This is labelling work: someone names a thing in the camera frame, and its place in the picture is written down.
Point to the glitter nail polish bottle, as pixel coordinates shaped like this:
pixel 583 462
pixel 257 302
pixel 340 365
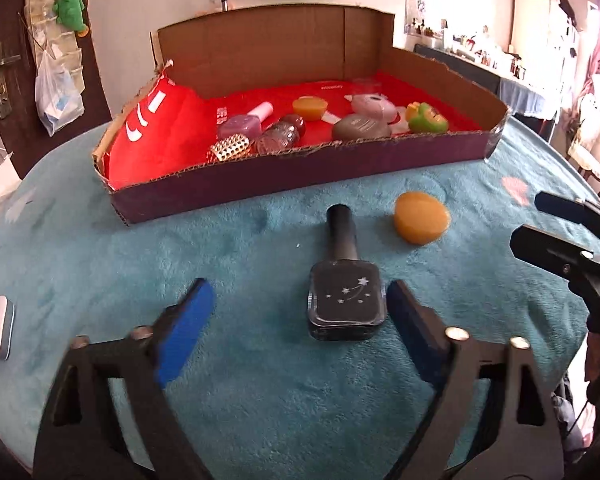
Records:
pixel 280 136

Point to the red Miniso bag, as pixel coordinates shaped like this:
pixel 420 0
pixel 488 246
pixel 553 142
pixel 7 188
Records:
pixel 171 128

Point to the green squishy toy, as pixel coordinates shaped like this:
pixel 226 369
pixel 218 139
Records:
pixel 423 118

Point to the green plush toy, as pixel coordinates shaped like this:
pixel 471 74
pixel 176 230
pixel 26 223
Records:
pixel 69 13

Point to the pink nail polish bottle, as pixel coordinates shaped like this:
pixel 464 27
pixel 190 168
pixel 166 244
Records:
pixel 249 124

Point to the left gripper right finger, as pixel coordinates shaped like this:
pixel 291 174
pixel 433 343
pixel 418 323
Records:
pixel 517 435

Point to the orange round puck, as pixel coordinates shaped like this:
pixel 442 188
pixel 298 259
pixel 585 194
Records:
pixel 419 218
pixel 310 108

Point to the pink My Melody device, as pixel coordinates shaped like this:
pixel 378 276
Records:
pixel 374 106

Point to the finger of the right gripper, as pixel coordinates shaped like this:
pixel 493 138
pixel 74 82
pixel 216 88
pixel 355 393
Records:
pixel 580 211
pixel 579 266

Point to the hanging pocket organizer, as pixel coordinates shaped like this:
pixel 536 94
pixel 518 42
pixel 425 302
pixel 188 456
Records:
pixel 46 34

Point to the dark side table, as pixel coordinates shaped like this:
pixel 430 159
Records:
pixel 529 106

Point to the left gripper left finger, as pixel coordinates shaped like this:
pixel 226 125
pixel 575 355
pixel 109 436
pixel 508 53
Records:
pixel 80 436

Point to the brass door handle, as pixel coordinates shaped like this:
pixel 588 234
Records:
pixel 5 62

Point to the teal fleece blanket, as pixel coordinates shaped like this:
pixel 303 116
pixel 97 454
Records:
pixel 260 398

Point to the black nail polish bottle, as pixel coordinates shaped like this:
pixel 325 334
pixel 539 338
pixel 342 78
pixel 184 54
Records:
pixel 346 300

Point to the white plastic bag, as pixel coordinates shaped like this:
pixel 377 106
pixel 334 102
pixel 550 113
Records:
pixel 57 98

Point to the cardboard box tray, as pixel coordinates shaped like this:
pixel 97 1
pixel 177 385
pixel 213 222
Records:
pixel 275 46

